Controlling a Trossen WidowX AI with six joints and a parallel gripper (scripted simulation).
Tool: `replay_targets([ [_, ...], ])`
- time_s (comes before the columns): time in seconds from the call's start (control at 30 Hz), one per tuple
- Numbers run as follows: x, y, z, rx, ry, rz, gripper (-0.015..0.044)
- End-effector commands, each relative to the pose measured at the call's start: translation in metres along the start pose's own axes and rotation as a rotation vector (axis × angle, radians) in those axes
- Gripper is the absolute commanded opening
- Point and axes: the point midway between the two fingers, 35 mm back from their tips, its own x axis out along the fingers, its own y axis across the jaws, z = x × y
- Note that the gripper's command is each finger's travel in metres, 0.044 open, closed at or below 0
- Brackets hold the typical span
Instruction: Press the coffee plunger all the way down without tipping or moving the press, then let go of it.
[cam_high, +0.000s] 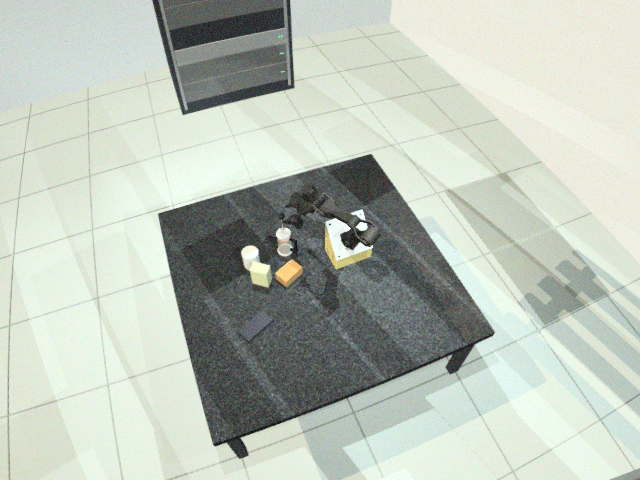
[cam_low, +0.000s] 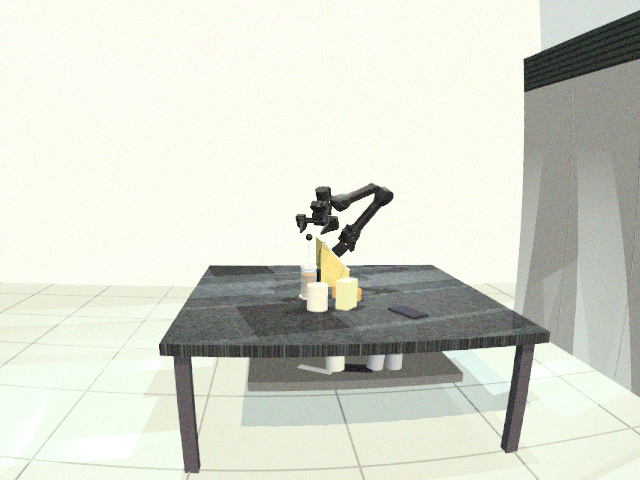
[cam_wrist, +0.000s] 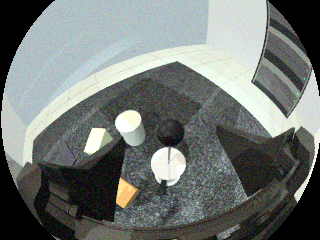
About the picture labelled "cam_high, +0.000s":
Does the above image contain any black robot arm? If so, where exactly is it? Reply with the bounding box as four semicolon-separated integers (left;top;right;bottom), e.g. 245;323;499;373
289;183;382;250

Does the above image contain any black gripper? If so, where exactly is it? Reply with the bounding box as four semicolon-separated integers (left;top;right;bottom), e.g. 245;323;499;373
282;190;314;229

